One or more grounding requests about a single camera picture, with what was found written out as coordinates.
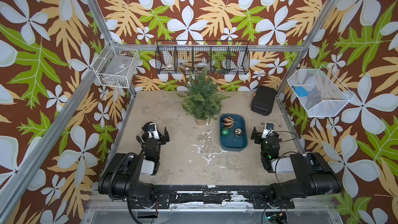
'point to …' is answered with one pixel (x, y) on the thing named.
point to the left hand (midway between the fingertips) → (157, 127)
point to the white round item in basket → (200, 66)
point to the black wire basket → (218, 57)
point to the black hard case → (263, 100)
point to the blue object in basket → (301, 92)
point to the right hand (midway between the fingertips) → (262, 128)
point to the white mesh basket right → (327, 96)
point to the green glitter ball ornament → (225, 131)
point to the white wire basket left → (117, 67)
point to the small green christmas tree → (202, 101)
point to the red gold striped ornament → (228, 122)
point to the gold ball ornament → (238, 132)
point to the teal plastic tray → (233, 132)
